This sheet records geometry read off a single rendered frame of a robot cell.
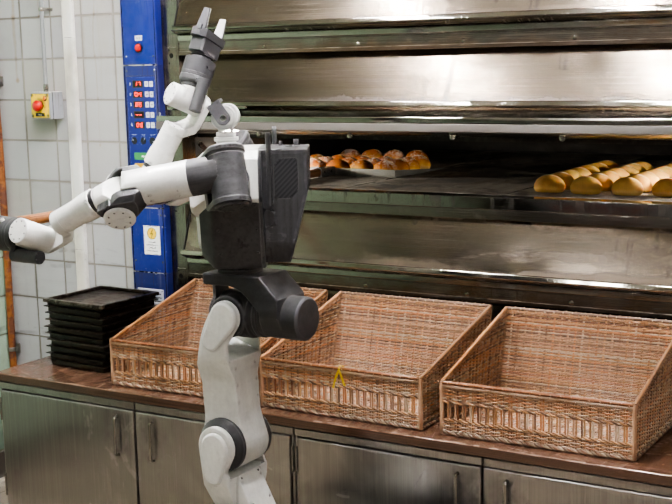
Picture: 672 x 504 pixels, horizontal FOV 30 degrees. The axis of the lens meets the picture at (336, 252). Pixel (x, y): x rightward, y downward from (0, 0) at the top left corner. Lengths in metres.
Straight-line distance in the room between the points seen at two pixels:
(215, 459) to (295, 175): 0.78
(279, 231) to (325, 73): 1.07
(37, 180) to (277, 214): 1.94
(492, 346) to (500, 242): 0.33
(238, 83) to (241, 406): 1.37
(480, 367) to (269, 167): 0.98
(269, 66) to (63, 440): 1.42
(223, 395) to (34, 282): 1.84
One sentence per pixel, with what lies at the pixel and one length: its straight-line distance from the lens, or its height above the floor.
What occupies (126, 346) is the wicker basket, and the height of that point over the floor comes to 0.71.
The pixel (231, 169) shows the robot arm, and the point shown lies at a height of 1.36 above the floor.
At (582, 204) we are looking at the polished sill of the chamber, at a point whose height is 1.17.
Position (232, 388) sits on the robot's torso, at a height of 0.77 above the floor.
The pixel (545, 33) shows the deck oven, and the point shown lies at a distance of 3.76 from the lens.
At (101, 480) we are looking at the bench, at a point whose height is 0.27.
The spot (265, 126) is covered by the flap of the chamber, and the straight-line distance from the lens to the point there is 4.06.
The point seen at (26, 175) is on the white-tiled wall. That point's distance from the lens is 4.97.
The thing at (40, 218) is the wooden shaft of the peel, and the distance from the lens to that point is 3.56.
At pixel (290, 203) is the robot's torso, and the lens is 3.14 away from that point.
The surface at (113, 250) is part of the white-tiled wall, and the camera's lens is 4.72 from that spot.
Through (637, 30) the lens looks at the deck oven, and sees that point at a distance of 3.67.
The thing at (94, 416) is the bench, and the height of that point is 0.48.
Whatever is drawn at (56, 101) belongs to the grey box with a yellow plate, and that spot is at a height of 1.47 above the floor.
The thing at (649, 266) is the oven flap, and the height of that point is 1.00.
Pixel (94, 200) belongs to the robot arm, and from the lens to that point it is 3.08.
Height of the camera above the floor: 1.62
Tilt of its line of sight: 9 degrees down
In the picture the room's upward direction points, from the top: 1 degrees counter-clockwise
